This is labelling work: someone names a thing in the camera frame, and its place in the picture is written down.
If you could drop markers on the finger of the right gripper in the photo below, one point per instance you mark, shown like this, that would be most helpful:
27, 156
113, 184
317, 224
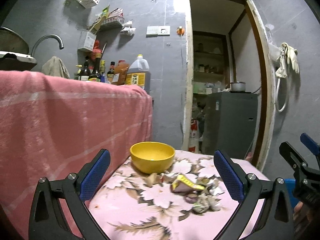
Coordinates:
310, 144
306, 188

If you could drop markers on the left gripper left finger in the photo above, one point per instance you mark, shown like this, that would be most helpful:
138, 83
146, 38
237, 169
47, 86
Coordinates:
47, 219

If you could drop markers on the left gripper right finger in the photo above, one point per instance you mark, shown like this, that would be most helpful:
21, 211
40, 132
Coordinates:
275, 219

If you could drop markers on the white paper trash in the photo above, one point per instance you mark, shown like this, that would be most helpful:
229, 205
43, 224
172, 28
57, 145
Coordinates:
206, 203

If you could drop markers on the yellow snack wrapper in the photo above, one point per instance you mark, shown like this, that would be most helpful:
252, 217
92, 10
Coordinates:
183, 184

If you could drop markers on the right hand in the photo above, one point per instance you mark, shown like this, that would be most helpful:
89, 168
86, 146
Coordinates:
302, 216

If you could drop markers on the blue plastic basin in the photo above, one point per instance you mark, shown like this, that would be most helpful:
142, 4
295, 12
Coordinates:
290, 185

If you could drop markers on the pink floral tablecloth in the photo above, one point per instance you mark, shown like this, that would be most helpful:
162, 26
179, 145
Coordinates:
132, 205

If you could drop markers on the dark grey refrigerator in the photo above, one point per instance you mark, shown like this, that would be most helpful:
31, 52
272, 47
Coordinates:
229, 124

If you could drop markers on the red plaid towel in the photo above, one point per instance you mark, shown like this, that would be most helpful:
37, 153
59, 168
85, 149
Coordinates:
52, 126

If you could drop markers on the hanging rubber gloves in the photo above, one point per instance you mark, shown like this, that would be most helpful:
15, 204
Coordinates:
287, 58

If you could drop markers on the metal pot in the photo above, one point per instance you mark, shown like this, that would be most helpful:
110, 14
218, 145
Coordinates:
238, 86

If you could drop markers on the red white sack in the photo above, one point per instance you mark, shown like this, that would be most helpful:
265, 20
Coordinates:
194, 137

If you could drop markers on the yellow plastic bowl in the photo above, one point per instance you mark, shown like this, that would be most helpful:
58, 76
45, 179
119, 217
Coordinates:
152, 157

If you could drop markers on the grey dish rag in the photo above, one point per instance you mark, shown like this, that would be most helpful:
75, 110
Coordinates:
55, 67

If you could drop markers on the brown sauce bottle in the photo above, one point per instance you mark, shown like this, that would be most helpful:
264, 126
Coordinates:
120, 72

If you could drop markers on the large cooking oil jug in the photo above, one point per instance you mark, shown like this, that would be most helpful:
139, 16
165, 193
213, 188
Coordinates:
139, 74

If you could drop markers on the metal sink faucet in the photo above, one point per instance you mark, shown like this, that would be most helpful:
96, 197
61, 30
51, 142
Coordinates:
47, 38

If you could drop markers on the metal wok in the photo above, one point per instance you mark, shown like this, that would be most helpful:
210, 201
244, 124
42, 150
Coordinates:
11, 41

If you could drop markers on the white utensil holder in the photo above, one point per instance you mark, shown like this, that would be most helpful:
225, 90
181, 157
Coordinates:
86, 41

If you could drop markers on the wooden door frame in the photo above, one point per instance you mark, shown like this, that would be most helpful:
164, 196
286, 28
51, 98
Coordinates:
268, 84

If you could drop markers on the orange wall hook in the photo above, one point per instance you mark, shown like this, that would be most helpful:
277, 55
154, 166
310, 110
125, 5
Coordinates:
180, 31

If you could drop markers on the wire wall shelf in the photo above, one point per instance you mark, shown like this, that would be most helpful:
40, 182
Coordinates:
112, 23

